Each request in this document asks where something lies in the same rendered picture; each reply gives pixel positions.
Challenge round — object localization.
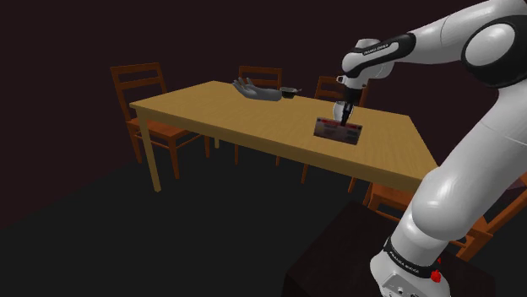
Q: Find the brown wooden chair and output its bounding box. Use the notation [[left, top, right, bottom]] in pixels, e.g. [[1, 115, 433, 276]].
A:
[[109, 62, 211, 181], [213, 65, 284, 167], [300, 75, 370, 194], [361, 172, 527, 262]]

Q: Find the red and grey flat box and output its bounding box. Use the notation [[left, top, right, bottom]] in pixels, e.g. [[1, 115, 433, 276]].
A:
[[312, 116, 364, 146]]

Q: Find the grey hand figure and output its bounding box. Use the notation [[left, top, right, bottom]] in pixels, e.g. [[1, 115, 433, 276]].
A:
[[231, 77, 284, 103]]

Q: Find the light wooden table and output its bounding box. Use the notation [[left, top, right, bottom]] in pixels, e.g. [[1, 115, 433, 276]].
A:
[[128, 79, 440, 195]]

